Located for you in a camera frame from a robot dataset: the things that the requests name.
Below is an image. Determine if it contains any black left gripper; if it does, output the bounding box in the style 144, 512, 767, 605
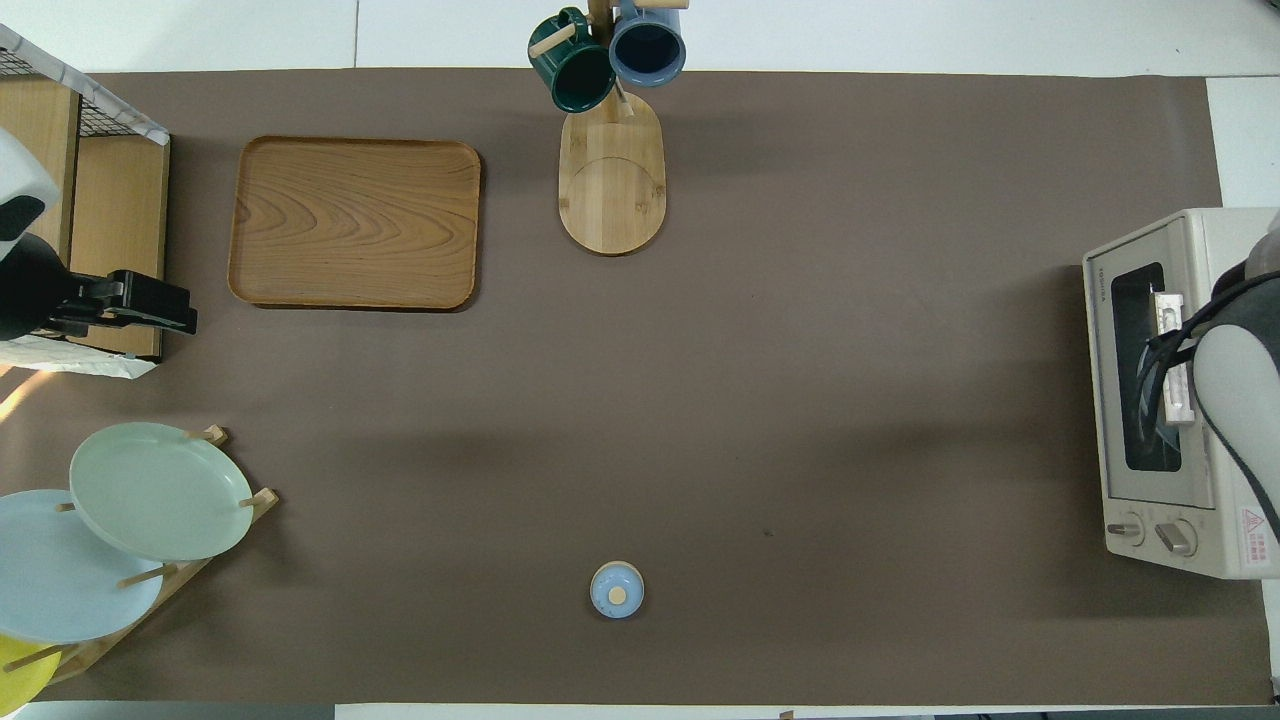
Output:
0, 232, 199, 343

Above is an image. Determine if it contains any cream toaster oven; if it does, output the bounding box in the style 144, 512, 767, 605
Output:
1082, 207, 1280, 581

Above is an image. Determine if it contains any pale green plate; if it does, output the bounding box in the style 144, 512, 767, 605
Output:
69, 421, 255, 563

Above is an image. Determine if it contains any light blue racked plate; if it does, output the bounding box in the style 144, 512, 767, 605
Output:
0, 488, 166, 645

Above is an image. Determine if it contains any wooden plate rack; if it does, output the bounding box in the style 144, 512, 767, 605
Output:
0, 425, 280, 684

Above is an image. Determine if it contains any rectangular wooden tray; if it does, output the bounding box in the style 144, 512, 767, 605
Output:
227, 135, 483, 313

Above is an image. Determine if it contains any yellow plate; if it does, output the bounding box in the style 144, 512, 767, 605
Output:
0, 633, 63, 713

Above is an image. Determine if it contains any wooden mug tree stand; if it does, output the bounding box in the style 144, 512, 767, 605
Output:
528, 0, 691, 257

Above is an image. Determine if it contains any dark green mug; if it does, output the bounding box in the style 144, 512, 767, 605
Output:
527, 7, 618, 114

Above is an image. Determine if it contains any blue mug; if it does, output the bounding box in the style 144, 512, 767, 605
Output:
608, 0, 688, 88

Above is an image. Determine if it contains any brown table mat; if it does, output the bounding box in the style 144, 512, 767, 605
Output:
0, 68, 1271, 706

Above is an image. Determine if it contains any wooden shelf with wire frame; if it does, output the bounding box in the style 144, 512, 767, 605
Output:
0, 25, 171, 361

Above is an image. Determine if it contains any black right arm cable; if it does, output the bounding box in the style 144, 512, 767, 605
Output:
1138, 285, 1280, 546

